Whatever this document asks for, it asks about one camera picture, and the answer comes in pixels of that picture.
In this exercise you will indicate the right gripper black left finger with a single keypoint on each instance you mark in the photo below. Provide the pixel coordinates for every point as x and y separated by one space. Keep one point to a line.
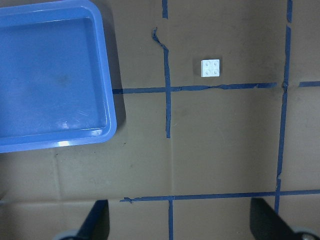
96 224

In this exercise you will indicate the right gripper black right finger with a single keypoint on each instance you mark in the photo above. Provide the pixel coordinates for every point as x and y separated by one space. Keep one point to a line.
266 224

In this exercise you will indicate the white square toy block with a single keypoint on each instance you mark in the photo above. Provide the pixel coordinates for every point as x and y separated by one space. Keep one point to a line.
210 68

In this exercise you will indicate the blue plastic tray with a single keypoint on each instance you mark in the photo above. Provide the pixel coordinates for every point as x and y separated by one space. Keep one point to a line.
55 82

